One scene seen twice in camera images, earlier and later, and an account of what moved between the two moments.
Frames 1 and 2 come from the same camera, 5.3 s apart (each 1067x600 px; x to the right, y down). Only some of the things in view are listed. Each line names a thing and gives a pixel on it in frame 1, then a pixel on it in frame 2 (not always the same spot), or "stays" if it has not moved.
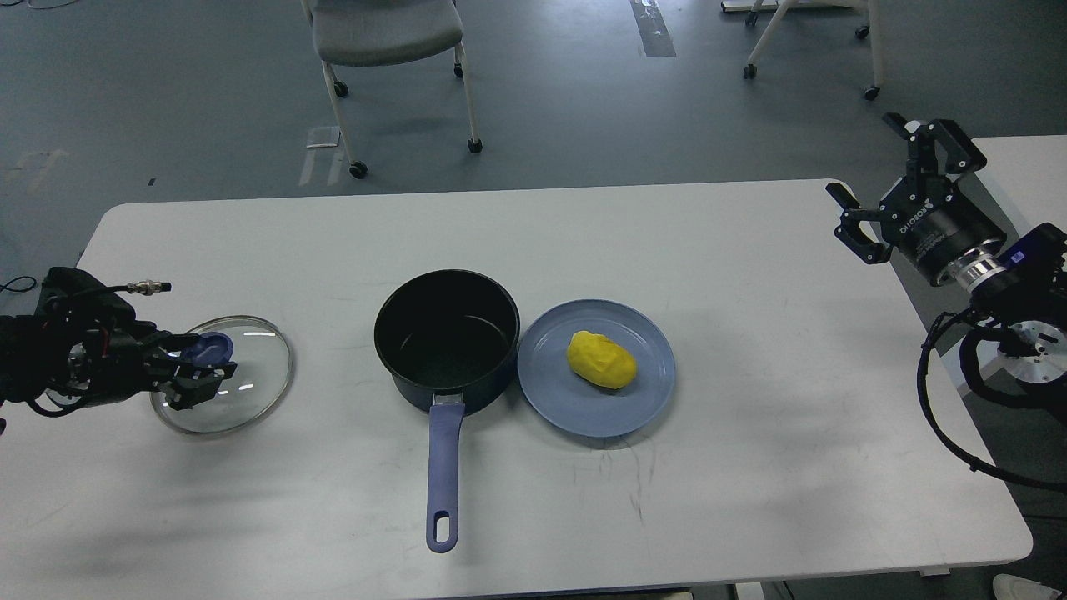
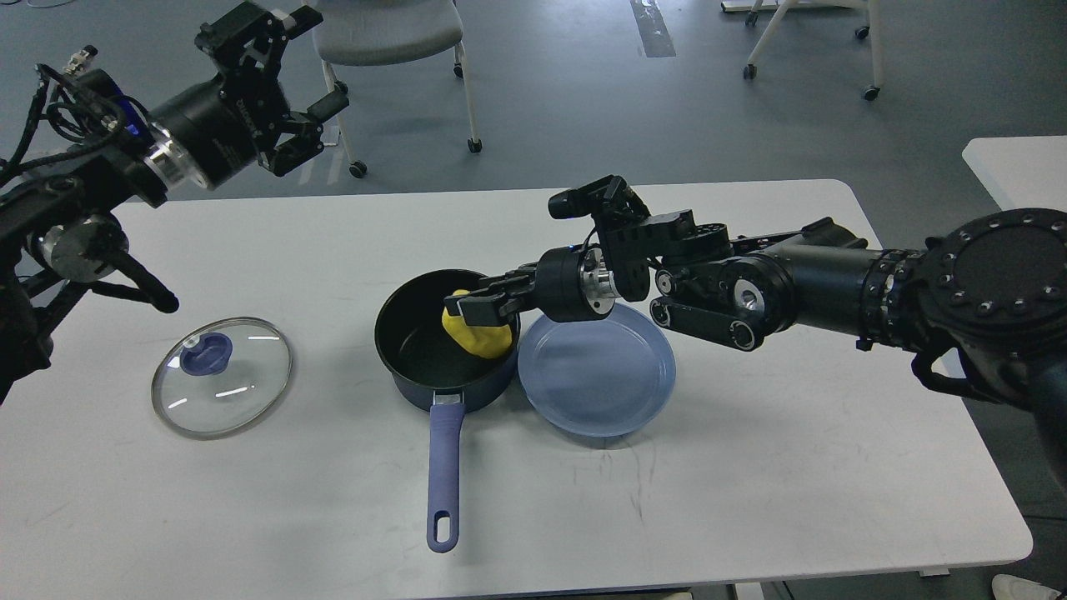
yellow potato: (601, 360) -> (484, 341)
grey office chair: (376, 32) stays
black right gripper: (929, 223) -> (572, 282)
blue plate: (569, 402) stays
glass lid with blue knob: (265, 367) stays
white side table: (1029, 173) stays
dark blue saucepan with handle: (449, 339) stays
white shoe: (1009, 587) stays
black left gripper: (122, 357) -> (210, 132)
